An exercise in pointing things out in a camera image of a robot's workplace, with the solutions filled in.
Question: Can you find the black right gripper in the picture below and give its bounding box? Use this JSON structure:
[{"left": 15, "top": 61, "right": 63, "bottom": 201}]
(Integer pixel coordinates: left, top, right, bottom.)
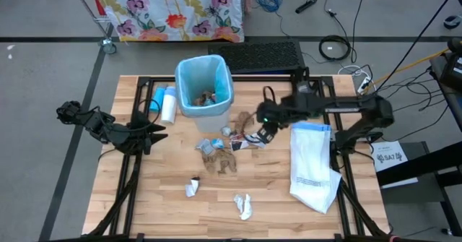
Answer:
[{"left": 255, "top": 98, "right": 292, "bottom": 145}]

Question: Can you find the white power strip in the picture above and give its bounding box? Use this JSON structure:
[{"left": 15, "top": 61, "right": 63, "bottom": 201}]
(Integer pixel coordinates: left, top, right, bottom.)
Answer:
[{"left": 356, "top": 75, "right": 373, "bottom": 95}]

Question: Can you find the black power strip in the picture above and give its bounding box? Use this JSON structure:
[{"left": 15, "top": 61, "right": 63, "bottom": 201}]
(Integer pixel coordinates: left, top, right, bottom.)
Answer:
[{"left": 295, "top": 0, "right": 318, "bottom": 14}]

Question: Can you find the black device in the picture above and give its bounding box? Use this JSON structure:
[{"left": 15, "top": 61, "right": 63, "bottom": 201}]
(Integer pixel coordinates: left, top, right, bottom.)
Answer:
[{"left": 428, "top": 38, "right": 462, "bottom": 91}]

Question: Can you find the black metal stand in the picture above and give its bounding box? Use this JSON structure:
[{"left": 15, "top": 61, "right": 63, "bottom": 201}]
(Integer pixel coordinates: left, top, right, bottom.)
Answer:
[{"left": 375, "top": 140, "right": 462, "bottom": 235}]

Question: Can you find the yellow cable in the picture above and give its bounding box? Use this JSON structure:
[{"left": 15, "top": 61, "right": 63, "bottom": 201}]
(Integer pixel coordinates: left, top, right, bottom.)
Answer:
[{"left": 373, "top": 48, "right": 450, "bottom": 87}]

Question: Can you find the long thin black cable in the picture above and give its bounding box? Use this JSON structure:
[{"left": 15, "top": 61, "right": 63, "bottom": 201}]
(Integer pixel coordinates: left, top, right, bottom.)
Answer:
[{"left": 375, "top": 0, "right": 462, "bottom": 93}]

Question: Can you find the black metal table frame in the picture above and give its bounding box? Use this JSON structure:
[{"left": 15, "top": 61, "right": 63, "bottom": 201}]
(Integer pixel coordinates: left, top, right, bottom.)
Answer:
[{"left": 86, "top": 74, "right": 393, "bottom": 242}]

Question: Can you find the metal rolling rack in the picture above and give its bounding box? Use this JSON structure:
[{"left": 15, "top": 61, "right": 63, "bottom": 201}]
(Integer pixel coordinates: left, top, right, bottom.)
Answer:
[{"left": 67, "top": 0, "right": 118, "bottom": 55}]

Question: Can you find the blue trash bag roll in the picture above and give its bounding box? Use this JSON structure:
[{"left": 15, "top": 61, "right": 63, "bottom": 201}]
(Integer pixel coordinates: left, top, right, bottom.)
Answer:
[{"left": 149, "top": 84, "right": 168, "bottom": 113}]

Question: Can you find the black perforated floor mat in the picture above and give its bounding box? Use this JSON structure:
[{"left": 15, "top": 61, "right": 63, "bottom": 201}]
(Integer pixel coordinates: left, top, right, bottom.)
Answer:
[{"left": 207, "top": 40, "right": 306, "bottom": 75}]

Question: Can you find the light blue trash bag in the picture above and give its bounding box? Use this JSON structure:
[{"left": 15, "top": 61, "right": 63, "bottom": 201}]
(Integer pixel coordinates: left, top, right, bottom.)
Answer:
[{"left": 175, "top": 53, "right": 235, "bottom": 118}]

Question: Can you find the floral print curtain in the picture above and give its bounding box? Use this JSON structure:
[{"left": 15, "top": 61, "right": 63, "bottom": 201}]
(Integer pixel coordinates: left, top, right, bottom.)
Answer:
[{"left": 88, "top": 0, "right": 245, "bottom": 43}]

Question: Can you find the grey foil wrapper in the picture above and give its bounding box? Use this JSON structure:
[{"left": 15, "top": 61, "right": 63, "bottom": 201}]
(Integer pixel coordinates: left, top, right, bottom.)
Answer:
[{"left": 196, "top": 139, "right": 216, "bottom": 157}]

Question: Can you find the white bag with blue hem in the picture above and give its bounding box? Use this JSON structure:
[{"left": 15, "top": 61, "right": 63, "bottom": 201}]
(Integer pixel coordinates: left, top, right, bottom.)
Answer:
[{"left": 289, "top": 121, "right": 343, "bottom": 215}]

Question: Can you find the white printed paper sign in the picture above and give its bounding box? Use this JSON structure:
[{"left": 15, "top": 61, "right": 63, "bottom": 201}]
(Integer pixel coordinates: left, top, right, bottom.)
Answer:
[{"left": 370, "top": 140, "right": 409, "bottom": 173}]

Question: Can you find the black coiled cable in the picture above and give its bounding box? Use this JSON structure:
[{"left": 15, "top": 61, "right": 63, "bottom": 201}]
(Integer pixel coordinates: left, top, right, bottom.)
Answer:
[{"left": 318, "top": 35, "right": 353, "bottom": 61}]

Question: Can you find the brown paper ball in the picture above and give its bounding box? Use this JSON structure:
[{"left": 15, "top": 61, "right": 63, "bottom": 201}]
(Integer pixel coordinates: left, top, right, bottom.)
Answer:
[{"left": 234, "top": 111, "right": 256, "bottom": 134}]

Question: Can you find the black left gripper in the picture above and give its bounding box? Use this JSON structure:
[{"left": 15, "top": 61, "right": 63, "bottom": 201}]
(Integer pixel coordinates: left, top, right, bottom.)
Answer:
[{"left": 122, "top": 110, "right": 169, "bottom": 156}]

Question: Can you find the round black grey disc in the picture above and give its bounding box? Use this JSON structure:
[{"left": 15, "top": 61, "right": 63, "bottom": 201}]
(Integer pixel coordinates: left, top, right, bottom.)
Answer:
[{"left": 443, "top": 14, "right": 462, "bottom": 30}]

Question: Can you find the white printed paper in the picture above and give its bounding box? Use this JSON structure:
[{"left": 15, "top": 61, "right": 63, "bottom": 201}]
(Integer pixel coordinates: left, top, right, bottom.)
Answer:
[{"left": 233, "top": 193, "right": 253, "bottom": 221}]

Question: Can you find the white and black wrapper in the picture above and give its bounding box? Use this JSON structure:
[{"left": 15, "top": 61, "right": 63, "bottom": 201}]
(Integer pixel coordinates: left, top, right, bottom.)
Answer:
[{"left": 185, "top": 176, "right": 201, "bottom": 199}]

